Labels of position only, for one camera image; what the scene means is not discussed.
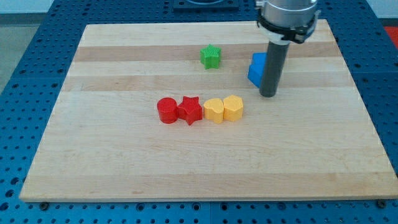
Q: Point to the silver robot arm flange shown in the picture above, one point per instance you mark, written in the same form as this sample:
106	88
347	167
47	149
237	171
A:
286	21

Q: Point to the red star block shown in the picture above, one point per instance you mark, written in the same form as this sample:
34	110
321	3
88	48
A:
190	109

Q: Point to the yellow heart block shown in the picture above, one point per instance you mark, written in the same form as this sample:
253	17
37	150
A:
214	110

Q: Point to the red cylinder block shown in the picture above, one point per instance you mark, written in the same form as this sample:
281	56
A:
167	110

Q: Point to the yellow hexagon block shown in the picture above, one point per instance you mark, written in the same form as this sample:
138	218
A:
233	108

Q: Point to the wooden board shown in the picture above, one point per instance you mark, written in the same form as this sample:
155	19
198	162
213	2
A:
104	141

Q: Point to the green star block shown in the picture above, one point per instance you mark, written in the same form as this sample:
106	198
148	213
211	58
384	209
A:
210	57

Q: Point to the blue block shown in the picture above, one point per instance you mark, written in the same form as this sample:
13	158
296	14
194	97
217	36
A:
256	68

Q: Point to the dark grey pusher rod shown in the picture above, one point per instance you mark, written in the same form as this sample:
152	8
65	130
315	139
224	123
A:
276	55

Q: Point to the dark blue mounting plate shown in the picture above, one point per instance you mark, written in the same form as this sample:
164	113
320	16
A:
184	5

